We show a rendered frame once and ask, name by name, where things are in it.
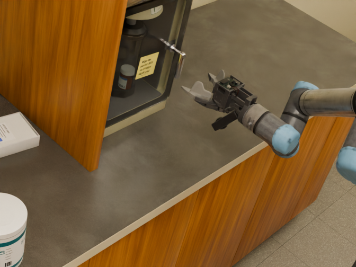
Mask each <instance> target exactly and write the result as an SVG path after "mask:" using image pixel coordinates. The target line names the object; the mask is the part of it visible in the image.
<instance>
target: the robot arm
mask: <svg viewBox="0 0 356 267"><path fill-rule="evenodd" d="M224 75H225V73H224V71H223V70H220V72H219V73H218V75H217V76H215V75H213V74H211V73H208V77H209V81H210V82H212V84H213V86H214V87H213V90H212V93H213V96H212V94H211V93H210V92H209V91H206V90H205V89H204V87H203V83H202V82H200V81H197V82H195V84H194V85H193V86H192V88H191V89H189V88H188V87H185V86H181V89H182V90H183V91H185V93H186V94H187V95H188V96H190V97H191V98H192V99H194V100H195V101H196V102H197V103H199V104H201V105H202V106H204V107H206V108H209V109H213V110H216V111H219V112H223V113H229V114H228V115H226V116H224V117H219V118H217V120H216V122H214V123H212V124H211V125H212V127H213V129H214V131H217V130H219V129H225V128H226V127H227V126H228V124H230V123H231V122H233V121H235V120H237V119H238V122H240V123H241V124H242V125H243V126H244V127H245V128H247V129H248V130H250V131H251V132H252V133H254V134H255V135H257V136H258V137H259V138H261V139H262V140H264V141H265V142H266V143H267V144H268V145H269V146H270V147H271V148H272V150H273V152H274V153H275V154H277V155H278V156H280V157H281V158H291V157H293V156H295V155H296V154H297V152H298V150H299V139H300V137H301V135H302V132H303V130H304V128H305V126H306V123H307V121H308V119H309V117H310V116H319V117H350V118H355V119H354V121H353V124H352V126H351V128H350V131H349V133H348V135H347V137H346V140H345V142H344V144H343V147H342V149H341V150H340V151H339V155H338V159H337V161H336V169H337V171H338V172H339V174H340V175H341V176H343V177H344V178H345V179H346V180H348V181H350V182H352V183H353V184H355V185H356V87H354V88H329V89H319V88H318V87H317V86H315V85H313V84H311V83H308V82H304V81H299V82H297V83H296V84H295V86H294V88H293V90H292V91H291V93H290V97H289V100H288V102H287V104H286V106H285V108H284V111H283V113H282V115H281V117H280V118H278V117H277V116H276V115H274V114H273V113H271V112H270V111H269V110H267V109H266V108H264V107H263V106H261V105H260V104H257V103H256V100H257V96H255V95H254V94H253V93H251V92H250V91H248V90H247V89H245V88H244V86H245V84H244V83H243V82H241V81H240V80H238V79H237V78H236V77H234V76H233V75H230V77H226V78H224ZM234 79H235V80H237V81H239V82H240V84H239V83H238V82H236V81H235V80H234ZM211 97H212V99H210V98H211ZM233 110H234V111H233ZM232 111H233V112H232ZM230 112H231V113H230Z"/></svg>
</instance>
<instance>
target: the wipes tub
mask: <svg viewBox="0 0 356 267"><path fill-rule="evenodd" d="M27 215H28V212H27V209H26V206H25V205H24V203H23V202H22V201H21V200H20V199H18V198H17V197H15V196H13V195H10V194H7V193H0V267H18V266H19V265H20V264H21V262H22V259H23V254H24V244H25V234H26V224H27Z"/></svg>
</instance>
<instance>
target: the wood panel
mask: <svg viewBox="0 0 356 267"><path fill-rule="evenodd" d="M127 1H128V0H0V94H1V95H2V96H4V97H5V98H6V99H7V100H8V101H9V102H11V103H12V104H13V105H14V106H15V107H16V108H17V109H18V110H20V111H21V112H22V113H23V114H24V115H25V116H26V117H28V118H29V119H30V120H31V121H32V122H33V123H34V124H36V125H37V126H38V127H39V128H40V129H41V130H42V131H43V132H45V133H46V134H47V135H48V136H49V137H50V138H51V139H53V140H54V141H55V142H56V143H57V144H58V145H59V146H60V147H62V148H63V149H64V150H65V151H66V152H67V153H69V154H70V155H71V156H72V157H73V158H74V159H76V160H77V161H78V162H79V163H80V164H81V165H82V166H84V167H85V168H86V169H87V170H88V171H89V172H91V171H93V170H95V169H97V168H98V165H99V160H100V153H101V148H102V142H103V136H104V130H105V124H106V119H107V115H108V109H109V103H110V97H111V91H112V85H113V79H114V73H115V68H116V64H117V58H118V52H119V46H120V40H121V35H122V28H123V23H124V17H125V13H126V7H127Z"/></svg>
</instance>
